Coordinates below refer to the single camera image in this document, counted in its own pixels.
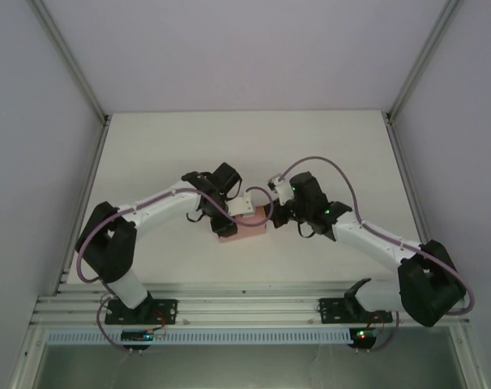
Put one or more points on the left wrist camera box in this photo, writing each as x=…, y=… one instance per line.
x=241, y=206

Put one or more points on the aluminium mounting rail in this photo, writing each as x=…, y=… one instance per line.
x=245, y=308

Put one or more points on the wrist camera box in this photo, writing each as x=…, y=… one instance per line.
x=281, y=190
x=241, y=206

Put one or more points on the pink paper box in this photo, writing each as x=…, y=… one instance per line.
x=249, y=233

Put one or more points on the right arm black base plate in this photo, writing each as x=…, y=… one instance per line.
x=332, y=311

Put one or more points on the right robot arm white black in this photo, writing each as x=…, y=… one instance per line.
x=371, y=243

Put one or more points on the aluminium frame post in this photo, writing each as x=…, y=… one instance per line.
x=423, y=56
x=71, y=61

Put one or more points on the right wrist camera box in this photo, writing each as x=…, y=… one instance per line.
x=281, y=190

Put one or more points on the aluminium table side rail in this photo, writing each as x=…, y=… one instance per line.
x=403, y=162
x=89, y=178

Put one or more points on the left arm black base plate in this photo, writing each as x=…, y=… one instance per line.
x=164, y=311

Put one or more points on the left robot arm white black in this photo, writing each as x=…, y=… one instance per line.
x=160, y=208

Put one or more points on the grey metal panel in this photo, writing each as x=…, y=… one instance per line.
x=245, y=366

